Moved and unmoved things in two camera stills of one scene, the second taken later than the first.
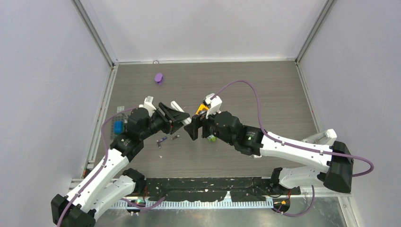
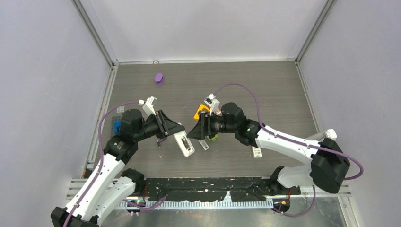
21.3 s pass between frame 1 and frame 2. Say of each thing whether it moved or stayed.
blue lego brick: stayed
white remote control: moved
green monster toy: stayed
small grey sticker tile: stayed
